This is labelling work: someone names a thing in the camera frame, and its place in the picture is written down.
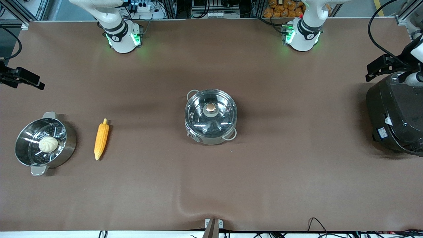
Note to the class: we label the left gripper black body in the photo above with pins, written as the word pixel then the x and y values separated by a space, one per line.
pixel 394 66

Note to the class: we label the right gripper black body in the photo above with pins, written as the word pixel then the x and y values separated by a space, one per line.
pixel 7 77

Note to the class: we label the yellow corn cob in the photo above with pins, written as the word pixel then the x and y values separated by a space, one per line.
pixel 101 138

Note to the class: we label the glass pot lid with knob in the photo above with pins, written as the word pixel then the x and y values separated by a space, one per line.
pixel 211 114

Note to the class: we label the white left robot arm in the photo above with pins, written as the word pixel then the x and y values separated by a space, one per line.
pixel 302 36

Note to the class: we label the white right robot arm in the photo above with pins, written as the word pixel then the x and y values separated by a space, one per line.
pixel 122 39

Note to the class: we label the steel steamer pot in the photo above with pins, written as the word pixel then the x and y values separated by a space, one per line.
pixel 62 145

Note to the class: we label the black rice cooker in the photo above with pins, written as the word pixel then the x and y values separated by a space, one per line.
pixel 393 115

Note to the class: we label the white steamed bun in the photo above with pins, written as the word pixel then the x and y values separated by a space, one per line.
pixel 48 144

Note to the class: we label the pile of orange breads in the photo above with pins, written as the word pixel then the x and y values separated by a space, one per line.
pixel 284 9

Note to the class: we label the white power strip with plugs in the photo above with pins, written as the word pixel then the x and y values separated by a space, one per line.
pixel 140 8

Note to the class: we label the brown table mat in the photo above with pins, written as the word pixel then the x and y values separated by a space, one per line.
pixel 211 188

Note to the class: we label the aluminium frame profile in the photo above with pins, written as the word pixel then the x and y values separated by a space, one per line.
pixel 23 11
pixel 408 13

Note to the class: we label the grey metal camera bracket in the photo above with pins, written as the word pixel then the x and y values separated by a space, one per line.
pixel 213 228

